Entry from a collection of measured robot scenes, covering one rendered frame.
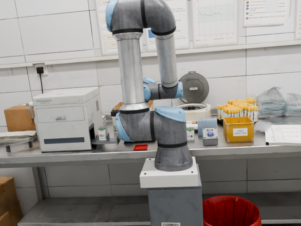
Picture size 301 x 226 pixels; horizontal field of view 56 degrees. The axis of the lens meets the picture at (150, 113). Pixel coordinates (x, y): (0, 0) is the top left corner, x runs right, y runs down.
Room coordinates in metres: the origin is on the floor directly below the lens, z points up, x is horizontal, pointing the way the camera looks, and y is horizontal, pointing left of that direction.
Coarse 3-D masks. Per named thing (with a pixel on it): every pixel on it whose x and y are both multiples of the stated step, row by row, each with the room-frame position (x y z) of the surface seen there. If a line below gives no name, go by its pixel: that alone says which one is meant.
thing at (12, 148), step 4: (32, 140) 1.54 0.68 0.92; (4, 144) 1.53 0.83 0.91; (8, 144) 1.47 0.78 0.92; (12, 144) 1.47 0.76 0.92; (16, 144) 1.47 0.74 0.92; (20, 144) 1.48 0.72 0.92; (24, 144) 1.50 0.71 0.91; (28, 144) 1.51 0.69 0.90; (32, 144) 1.54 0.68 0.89; (8, 148) 1.48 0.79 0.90; (12, 148) 1.47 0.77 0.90; (16, 148) 1.47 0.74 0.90; (20, 148) 1.48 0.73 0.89; (24, 148) 1.49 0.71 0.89; (28, 148) 1.51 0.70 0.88; (12, 152) 1.47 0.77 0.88
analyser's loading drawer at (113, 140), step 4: (108, 136) 1.45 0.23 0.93; (116, 136) 1.42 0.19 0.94; (92, 140) 1.45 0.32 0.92; (96, 140) 1.44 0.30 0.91; (100, 140) 1.41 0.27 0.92; (104, 140) 1.41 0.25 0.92; (108, 140) 1.42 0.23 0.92; (112, 140) 1.42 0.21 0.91; (116, 140) 1.40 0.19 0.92; (116, 144) 1.40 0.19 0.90
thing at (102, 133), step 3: (105, 129) 1.42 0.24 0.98; (99, 132) 1.42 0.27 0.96; (102, 132) 1.42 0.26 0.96; (105, 132) 1.42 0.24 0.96; (99, 135) 1.42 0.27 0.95; (102, 135) 1.42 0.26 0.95; (105, 135) 1.41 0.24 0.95; (99, 138) 1.42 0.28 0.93; (102, 138) 1.42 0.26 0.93; (105, 138) 1.42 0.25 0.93
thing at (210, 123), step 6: (198, 120) 1.46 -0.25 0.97; (204, 120) 1.45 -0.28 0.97; (210, 120) 1.45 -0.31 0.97; (216, 120) 1.44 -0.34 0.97; (198, 126) 1.46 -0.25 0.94; (204, 126) 1.45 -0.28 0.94; (210, 126) 1.45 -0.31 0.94; (216, 126) 1.44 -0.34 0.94; (198, 132) 1.46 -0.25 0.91; (198, 138) 1.44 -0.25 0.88
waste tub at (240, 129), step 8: (224, 120) 1.41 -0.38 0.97; (232, 120) 1.46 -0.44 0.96; (240, 120) 1.46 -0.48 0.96; (248, 120) 1.43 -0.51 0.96; (224, 128) 1.42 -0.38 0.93; (232, 128) 1.34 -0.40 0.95; (240, 128) 1.33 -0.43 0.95; (248, 128) 1.33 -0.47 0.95; (224, 136) 1.43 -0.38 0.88; (232, 136) 1.34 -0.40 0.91; (240, 136) 1.34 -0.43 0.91; (248, 136) 1.33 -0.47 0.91
